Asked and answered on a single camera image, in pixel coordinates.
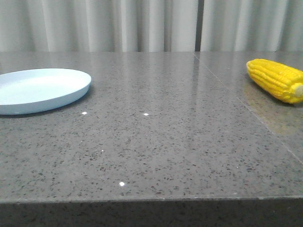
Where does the yellow corn cob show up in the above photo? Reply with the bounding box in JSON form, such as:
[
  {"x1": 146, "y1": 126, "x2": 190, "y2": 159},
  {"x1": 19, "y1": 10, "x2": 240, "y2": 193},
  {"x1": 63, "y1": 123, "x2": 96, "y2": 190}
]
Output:
[{"x1": 246, "y1": 59, "x2": 303, "y2": 104}]

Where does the white curtain panel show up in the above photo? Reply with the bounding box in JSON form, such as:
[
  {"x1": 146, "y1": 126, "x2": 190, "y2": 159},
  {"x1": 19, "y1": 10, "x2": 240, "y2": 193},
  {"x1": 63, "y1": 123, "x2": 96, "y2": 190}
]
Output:
[
  {"x1": 0, "y1": 0, "x2": 201, "y2": 52},
  {"x1": 200, "y1": 0, "x2": 303, "y2": 51}
]

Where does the right white curtain panel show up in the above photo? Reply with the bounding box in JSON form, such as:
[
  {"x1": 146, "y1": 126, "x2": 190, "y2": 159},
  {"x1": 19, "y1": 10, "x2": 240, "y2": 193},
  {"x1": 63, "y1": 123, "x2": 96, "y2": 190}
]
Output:
[{"x1": 200, "y1": 0, "x2": 303, "y2": 51}]

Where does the left white curtain panel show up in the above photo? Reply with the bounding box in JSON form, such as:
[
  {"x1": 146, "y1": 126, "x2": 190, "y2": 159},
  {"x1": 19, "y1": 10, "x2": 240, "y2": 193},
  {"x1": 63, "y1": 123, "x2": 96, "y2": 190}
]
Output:
[{"x1": 0, "y1": 0, "x2": 201, "y2": 52}]

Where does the light blue round plate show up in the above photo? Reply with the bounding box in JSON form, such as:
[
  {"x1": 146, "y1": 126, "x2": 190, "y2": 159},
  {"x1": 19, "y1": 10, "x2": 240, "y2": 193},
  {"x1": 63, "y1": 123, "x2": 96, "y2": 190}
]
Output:
[{"x1": 0, "y1": 68, "x2": 91, "y2": 115}]

